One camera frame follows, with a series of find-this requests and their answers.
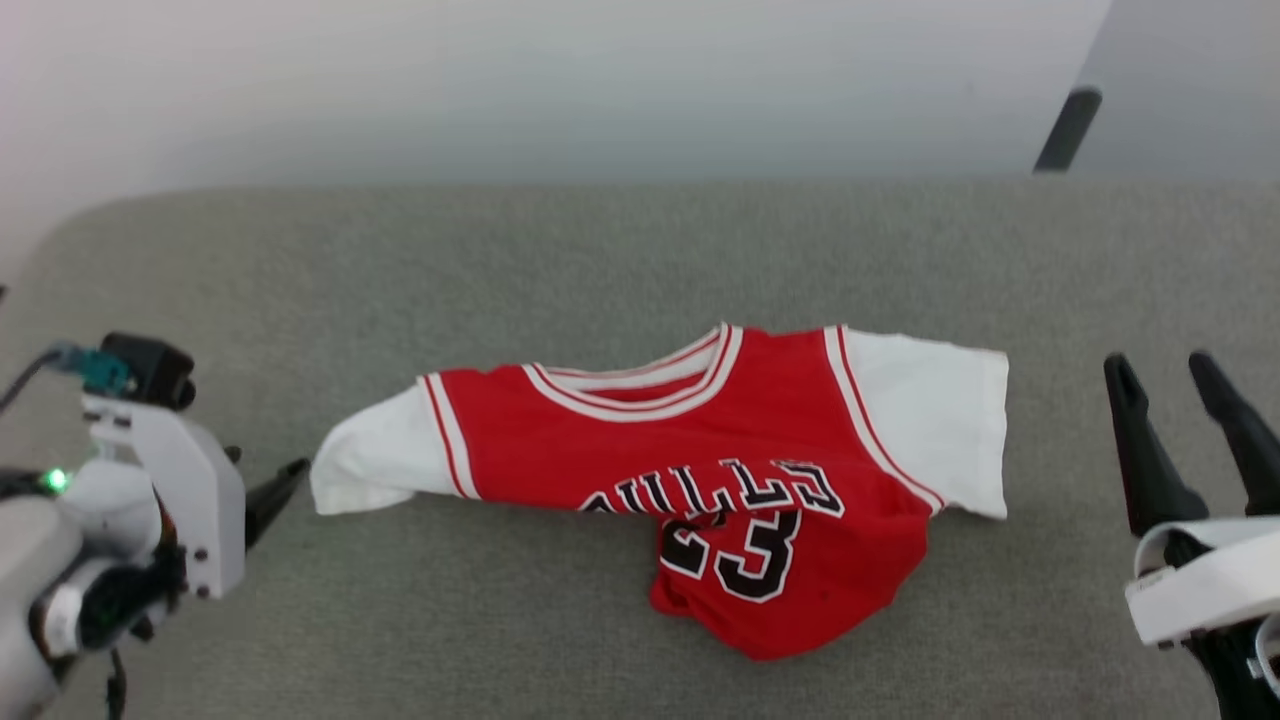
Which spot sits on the black pole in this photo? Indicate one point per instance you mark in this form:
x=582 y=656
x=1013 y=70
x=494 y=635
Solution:
x=1067 y=130

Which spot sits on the red white basketball jersey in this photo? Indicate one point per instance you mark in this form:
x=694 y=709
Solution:
x=700 y=450

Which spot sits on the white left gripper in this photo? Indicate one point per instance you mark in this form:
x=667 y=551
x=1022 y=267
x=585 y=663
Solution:
x=205 y=510

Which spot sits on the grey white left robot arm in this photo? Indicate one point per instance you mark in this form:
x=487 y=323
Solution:
x=30 y=570

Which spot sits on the light grey partition panel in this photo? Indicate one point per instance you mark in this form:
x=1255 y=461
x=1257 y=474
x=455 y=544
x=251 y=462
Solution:
x=1190 y=90

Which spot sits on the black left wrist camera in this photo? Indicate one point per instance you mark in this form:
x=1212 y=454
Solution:
x=150 y=368

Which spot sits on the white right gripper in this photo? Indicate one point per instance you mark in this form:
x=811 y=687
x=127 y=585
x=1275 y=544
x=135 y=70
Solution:
x=1210 y=585

